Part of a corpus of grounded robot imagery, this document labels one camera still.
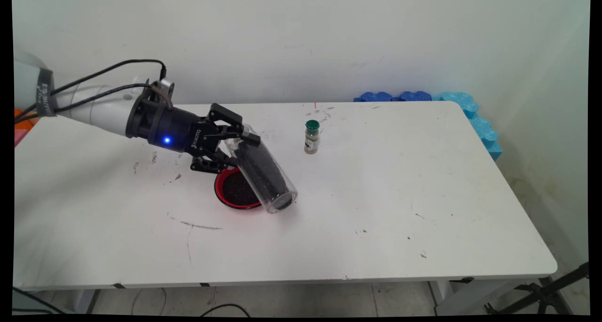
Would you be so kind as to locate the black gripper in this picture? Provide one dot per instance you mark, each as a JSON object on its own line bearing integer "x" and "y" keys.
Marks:
{"x": 183, "y": 134}

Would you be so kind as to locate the clear jar with black seeds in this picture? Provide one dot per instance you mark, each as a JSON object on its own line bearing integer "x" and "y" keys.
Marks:
{"x": 265, "y": 176}

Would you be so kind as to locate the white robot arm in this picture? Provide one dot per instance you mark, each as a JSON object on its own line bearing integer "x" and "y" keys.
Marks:
{"x": 94, "y": 108}

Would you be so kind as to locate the red bowl with black seeds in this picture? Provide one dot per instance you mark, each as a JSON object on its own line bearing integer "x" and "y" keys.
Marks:
{"x": 233, "y": 190}

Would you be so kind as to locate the green-capped spice bottle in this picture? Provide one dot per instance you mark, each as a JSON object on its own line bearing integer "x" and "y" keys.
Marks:
{"x": 311, "y": 138}

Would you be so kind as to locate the dark blue foam mat piece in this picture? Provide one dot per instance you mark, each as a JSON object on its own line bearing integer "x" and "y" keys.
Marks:
{"x": 374, "y": 97}
{"x": 415, "y": 96}

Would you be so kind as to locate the pink block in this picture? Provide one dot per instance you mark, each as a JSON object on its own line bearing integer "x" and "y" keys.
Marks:
{"x": 19, "y": 136}

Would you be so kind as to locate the orange block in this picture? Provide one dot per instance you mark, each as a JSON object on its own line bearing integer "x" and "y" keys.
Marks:
{"x": 19, "y": 115}

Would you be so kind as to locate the light blue foam mat piece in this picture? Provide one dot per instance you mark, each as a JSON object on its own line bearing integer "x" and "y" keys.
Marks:
{"x": 479, "y": 124}

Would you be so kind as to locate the white table leg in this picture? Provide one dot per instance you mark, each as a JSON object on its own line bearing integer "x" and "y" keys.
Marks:
{"x": 463, "y": 296}

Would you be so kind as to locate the black tripod stand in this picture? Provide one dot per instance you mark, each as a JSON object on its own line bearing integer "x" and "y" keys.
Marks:
{"x": 545, "y": 294}

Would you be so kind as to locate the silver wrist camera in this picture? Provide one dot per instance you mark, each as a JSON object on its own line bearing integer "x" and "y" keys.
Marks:
{"x": 165, "y": 88}

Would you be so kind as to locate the black wrist mount bracket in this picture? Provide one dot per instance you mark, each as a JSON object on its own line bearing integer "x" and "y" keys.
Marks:
{"x": 141, "y": 117}

